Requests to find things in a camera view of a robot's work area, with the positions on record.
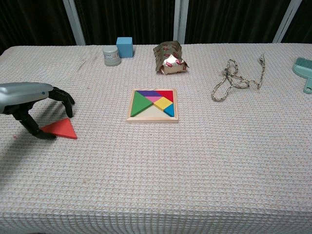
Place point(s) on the wooden tangram puzzle tray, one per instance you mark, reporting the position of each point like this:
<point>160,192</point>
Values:
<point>152,120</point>

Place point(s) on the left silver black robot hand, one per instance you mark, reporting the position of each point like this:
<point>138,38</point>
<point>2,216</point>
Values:
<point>22,93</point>

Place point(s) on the yellow square tangram piece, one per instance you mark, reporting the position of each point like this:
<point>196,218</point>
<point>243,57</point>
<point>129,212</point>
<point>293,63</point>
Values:
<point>162,103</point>

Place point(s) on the green triangle tangram piece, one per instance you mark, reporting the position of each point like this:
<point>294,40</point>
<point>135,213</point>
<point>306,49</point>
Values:
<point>140,103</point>

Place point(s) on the gold foil snack bag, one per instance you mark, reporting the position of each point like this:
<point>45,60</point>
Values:
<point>168,58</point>

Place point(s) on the blue triangular puzzle piece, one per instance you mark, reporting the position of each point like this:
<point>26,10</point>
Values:
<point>170,111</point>

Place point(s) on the red triangle tangram piece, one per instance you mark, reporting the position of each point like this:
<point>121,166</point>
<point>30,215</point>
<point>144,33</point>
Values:
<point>168,93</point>

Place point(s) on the beige waffle tablecloth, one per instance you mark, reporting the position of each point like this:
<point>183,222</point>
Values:
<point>156,170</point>

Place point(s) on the grey metal frame post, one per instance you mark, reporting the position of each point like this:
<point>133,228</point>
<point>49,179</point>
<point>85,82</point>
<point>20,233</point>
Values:
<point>181,22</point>
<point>287,22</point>
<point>74,22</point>

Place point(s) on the purple parallelogram tangram piece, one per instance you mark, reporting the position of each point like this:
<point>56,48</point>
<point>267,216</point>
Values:
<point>151,93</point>

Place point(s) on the teal plastic brush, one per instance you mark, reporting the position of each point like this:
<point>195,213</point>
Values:
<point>303,68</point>

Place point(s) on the red wooden triangle piece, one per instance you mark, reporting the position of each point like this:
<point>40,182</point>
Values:
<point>65,129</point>

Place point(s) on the grey cylindrical jar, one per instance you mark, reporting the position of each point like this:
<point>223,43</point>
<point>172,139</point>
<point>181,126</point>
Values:
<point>111,57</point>

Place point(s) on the dark curtain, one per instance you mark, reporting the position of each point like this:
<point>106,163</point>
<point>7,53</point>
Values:
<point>122,19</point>

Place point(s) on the pink triangle tangram piece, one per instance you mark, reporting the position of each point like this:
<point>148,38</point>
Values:
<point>154,99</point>

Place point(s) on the light blue block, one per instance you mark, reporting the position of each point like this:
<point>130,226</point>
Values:
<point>124,47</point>

